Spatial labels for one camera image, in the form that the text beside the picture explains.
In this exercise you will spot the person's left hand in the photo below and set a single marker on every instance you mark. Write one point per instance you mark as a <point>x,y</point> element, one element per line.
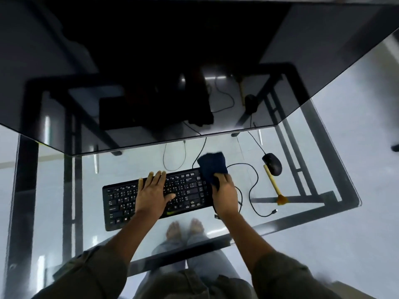
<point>152,199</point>

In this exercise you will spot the person's right hand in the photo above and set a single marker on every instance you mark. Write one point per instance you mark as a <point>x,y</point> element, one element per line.
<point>226,199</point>

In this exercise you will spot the black keyboard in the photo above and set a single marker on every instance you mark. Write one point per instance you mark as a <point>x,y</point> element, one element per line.
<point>118,199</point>

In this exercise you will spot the dark blue cloth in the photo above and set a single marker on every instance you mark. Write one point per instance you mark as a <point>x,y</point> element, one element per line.
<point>212,166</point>

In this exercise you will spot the person's right forearm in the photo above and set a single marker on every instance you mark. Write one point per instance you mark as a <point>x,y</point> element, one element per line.
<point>246,242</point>

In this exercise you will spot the person's left forearm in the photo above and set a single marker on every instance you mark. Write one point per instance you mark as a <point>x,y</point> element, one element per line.
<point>131,236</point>

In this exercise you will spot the person's legs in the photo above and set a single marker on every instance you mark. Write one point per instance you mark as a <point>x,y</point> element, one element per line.
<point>199,261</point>

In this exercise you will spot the glass desk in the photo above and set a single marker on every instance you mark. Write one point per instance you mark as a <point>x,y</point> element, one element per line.
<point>311,171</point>

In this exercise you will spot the black computer mouse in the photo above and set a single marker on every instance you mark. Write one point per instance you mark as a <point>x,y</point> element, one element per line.
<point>272,165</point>

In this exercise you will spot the black monitor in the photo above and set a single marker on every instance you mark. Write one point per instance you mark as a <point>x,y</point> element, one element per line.
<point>156,43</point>

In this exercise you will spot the beige upholstered chair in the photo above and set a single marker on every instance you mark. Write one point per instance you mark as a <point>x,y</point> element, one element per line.
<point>352,291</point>

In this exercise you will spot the black furniture foot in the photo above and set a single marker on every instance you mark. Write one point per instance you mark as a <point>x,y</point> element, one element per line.
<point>396,147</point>

